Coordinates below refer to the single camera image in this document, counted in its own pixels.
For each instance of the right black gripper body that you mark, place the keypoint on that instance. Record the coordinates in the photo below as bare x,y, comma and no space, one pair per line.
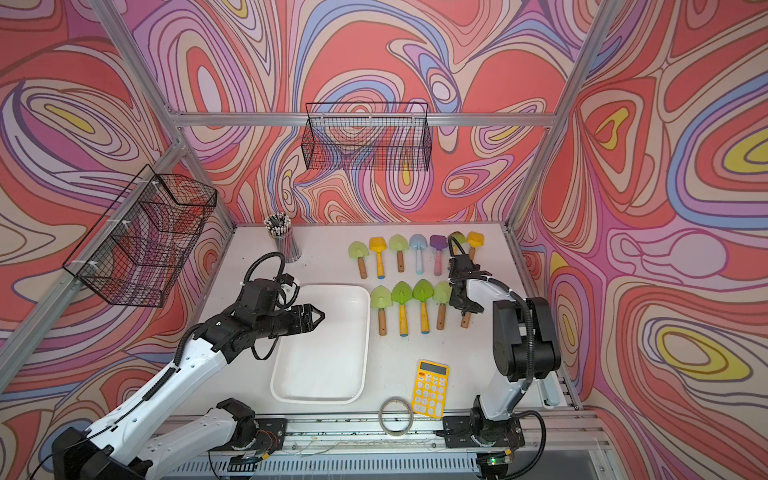
460,302

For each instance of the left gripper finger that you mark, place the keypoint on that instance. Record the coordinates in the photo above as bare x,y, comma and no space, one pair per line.
306,325
308,312

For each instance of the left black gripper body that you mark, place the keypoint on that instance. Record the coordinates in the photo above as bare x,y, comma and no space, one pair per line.
280,323

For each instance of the purple shovel pink handle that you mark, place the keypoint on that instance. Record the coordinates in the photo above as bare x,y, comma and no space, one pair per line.
439,243

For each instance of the blue shovel pink handle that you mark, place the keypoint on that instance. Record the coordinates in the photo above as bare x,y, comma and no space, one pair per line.
418,243

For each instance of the green shovel wooden handle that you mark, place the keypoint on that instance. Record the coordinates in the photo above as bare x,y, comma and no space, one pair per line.
466,319
358,251
399,244

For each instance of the green plastic shovel yellow handle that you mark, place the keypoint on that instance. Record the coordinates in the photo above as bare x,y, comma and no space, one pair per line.
402,294

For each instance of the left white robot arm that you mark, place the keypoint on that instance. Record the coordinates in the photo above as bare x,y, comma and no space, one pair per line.
121,445

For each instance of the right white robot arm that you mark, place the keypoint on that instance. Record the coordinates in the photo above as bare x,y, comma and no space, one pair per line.
524,348

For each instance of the white plastic storage box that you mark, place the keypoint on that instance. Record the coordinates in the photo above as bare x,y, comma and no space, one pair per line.
328,364

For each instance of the clear cup of pens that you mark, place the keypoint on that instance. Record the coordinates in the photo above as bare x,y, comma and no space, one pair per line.
280,228

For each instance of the yellow calculator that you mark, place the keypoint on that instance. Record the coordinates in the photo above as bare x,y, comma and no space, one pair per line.
430,389

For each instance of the black wire basket back wall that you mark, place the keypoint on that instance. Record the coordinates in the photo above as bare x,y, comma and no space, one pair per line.
362,135

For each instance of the black wire basket wall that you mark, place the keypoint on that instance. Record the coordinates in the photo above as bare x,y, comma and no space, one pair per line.
362,135
146,248

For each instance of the black wire basket left wall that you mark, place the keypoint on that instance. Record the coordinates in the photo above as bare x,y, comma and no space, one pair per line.
146,248

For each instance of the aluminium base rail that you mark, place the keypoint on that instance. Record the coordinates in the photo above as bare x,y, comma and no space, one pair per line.
558,445

